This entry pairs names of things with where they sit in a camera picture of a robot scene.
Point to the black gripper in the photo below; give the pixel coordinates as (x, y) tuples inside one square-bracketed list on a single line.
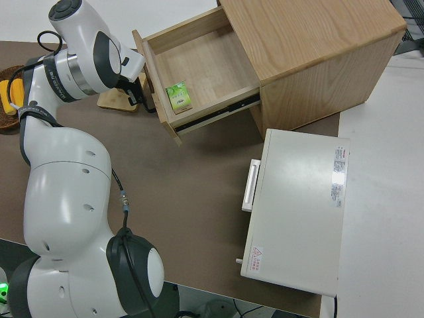
[(127, 85)]

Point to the wooden drawer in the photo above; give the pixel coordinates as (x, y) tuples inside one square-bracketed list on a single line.
[(205, 66)]

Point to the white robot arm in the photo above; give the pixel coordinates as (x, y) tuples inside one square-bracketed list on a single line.
[(66, 198)]

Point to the wooden mug tree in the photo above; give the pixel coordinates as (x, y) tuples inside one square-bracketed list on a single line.
[(112, 99)]

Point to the small green box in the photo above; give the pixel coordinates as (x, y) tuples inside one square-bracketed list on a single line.
[(179, 97)]

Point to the brown table mat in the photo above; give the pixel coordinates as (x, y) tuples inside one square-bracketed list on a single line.
[(185, 185)]

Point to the yellow corn cob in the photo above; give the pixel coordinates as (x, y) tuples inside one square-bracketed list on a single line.
[(16, 96), (3, 99)]

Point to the brown wicker basket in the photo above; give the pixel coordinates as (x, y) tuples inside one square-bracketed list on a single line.
[(6, 124)]

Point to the wooden cabinet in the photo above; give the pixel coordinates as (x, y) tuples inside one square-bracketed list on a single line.
[(314, 49)]

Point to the cream toaster oven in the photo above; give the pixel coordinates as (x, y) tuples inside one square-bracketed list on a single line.
[(298, 205)]

